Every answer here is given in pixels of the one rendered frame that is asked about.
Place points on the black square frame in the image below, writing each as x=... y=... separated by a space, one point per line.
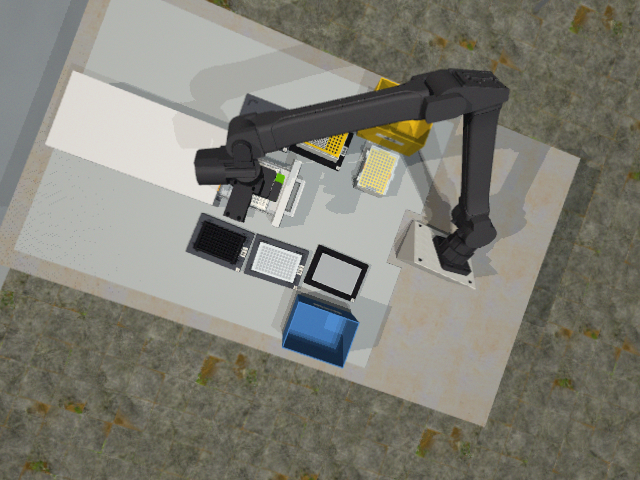
x=308 y=279

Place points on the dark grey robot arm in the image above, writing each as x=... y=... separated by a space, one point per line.
x=252 y=135

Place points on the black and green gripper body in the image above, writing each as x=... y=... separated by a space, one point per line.
x=269 y=176

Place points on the blue open-top bin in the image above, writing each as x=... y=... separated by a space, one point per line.
x=320 y=331

